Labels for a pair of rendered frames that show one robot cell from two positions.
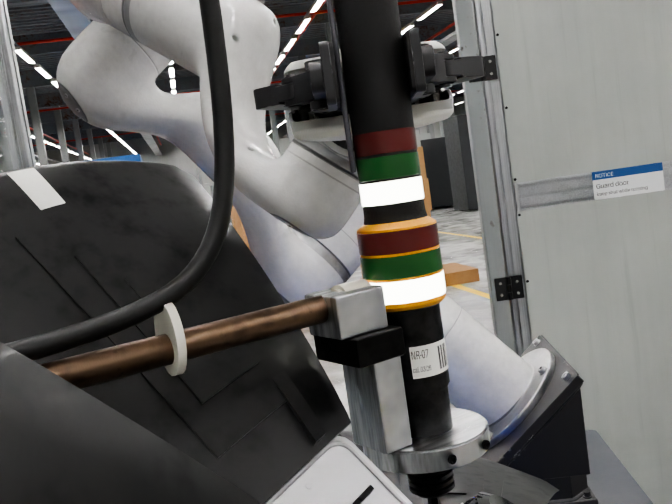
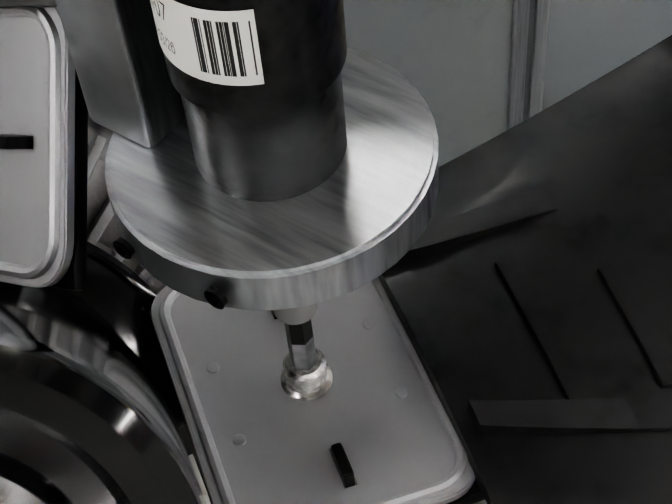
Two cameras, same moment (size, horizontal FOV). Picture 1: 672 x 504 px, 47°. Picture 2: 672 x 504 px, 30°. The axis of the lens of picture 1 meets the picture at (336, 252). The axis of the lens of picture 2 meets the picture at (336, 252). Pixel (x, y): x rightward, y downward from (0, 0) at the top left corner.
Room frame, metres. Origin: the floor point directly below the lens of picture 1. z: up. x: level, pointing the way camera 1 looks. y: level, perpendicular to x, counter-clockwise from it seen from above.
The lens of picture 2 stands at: (0.37, -0.22, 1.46)
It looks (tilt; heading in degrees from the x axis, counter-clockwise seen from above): 50 degrees down; 73
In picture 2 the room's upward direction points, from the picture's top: 6 degrees counter-clockwise
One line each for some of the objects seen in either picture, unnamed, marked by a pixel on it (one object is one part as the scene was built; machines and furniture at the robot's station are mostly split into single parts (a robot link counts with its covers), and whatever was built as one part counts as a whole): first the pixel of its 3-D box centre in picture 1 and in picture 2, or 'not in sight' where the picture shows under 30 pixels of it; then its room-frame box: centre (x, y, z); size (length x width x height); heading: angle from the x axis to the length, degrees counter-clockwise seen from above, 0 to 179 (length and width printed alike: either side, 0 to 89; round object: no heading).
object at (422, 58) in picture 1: (433, 65); not in sight; (0.42, -0.07, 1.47); 0.07 x 0.03 x 0.03; 179
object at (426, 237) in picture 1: (397, 238); not in sight; (0.41, -0.03, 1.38); 0.04 x 0.04 x 0.01
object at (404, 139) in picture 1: (384, 142); not in sight; (0.41, -0.03, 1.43); 0.03 x 0.03 x 0.01
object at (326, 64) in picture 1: (308, 83); not in sight; (0.43, 0.00, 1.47); 0.07 x 0.03 x 0.03; 178
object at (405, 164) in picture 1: (388, 167); not in sight; (0.41, -0.03, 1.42); 0.03 x 0.03 x 0.01
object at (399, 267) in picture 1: (401, 262); not in sight; (0.41, -0.03, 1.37); 0.04 x 0.04 x 0.01
